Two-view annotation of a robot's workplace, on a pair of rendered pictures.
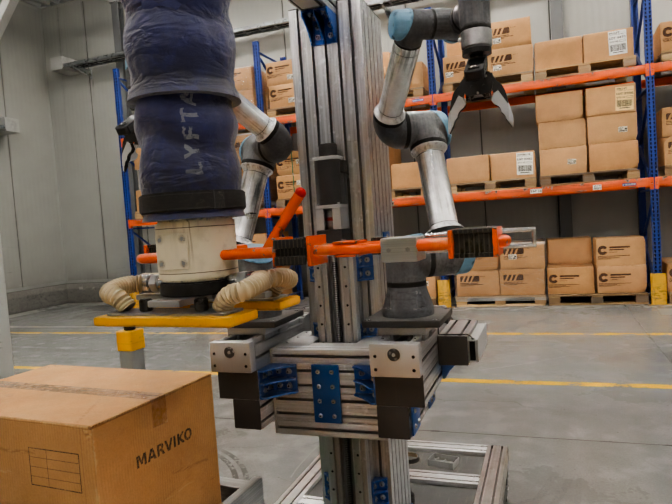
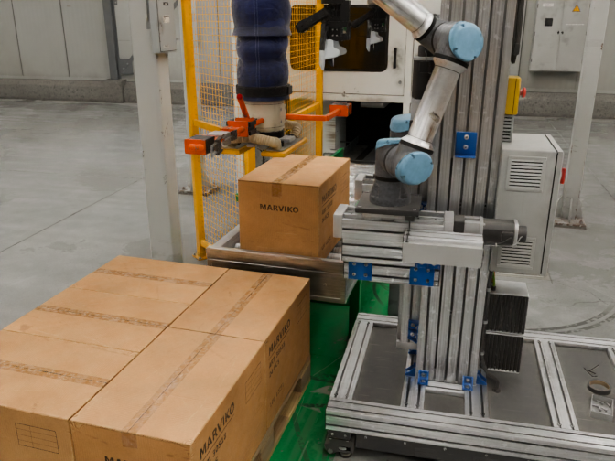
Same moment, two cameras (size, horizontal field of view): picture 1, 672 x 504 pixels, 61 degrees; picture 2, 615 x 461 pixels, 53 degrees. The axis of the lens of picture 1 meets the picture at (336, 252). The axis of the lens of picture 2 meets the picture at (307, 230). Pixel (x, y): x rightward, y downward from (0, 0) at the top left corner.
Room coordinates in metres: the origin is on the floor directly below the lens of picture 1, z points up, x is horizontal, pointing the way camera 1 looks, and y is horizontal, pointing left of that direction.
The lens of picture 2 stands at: (1.12, -2.28, 1.68)
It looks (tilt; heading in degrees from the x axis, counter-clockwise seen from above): 19 degrees down; 83
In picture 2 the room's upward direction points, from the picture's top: straight up
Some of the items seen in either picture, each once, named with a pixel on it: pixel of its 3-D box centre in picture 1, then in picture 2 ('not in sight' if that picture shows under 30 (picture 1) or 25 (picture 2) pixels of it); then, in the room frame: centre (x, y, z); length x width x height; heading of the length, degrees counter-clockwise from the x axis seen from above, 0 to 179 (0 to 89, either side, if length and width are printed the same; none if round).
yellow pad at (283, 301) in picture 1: (226, 296); (285, 143); (1.34, 0.26, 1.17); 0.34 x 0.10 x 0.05; 67
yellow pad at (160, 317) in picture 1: (173, 310); (243, 140); (1.17, 0.34, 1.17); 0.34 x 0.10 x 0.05; 67
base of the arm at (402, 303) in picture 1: (407, 297); (390, 187); (1.68, -0.20, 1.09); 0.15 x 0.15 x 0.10
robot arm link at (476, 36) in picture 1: (475, 41); not in sight; (1.43, -0.38, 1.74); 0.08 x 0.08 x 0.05
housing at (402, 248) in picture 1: (403, 248); (218, 138); (1.07, -0.13, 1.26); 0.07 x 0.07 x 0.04; 67
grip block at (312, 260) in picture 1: (300, 250); (242, 126); (1.15, 0.07, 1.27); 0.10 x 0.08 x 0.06; 157
